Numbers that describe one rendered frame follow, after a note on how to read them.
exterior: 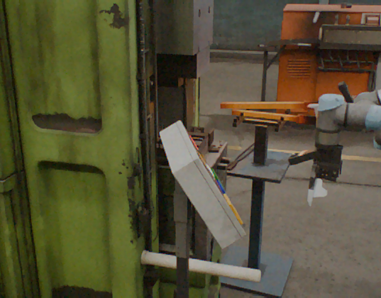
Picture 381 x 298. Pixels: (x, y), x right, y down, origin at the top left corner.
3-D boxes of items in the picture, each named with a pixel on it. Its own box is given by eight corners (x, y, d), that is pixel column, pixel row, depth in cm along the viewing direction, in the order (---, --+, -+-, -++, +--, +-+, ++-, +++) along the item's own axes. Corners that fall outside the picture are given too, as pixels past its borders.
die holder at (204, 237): (225, 225, 240) (228, 140, 224) (206, 268, 205) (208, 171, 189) (120, 211, 254) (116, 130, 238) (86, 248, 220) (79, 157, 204)
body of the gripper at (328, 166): (335, 184, 155) (340, 149, 150) (308, 179, 159) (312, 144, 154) (340, 176, 161) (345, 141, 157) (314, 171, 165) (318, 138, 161)
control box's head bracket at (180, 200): (214, 211, 156) (216, 172, 151) (204, 230, 144) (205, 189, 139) (182, 206, 159) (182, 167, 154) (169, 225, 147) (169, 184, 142)
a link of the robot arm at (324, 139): (312, 131, 153) (319, 124, 159) (311, 145, 154) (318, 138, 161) (337, 135, 149) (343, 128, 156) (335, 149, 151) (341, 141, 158)
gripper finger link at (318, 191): (323, 207, 153) (330, 179, 154) (304, 203, 155) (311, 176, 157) (324, 209, 155) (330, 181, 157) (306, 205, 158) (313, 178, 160)
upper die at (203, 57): (209, 69, 199) (209, 45, 196) (196, 79, 181) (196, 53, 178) (115, 63, 210) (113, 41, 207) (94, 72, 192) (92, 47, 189)
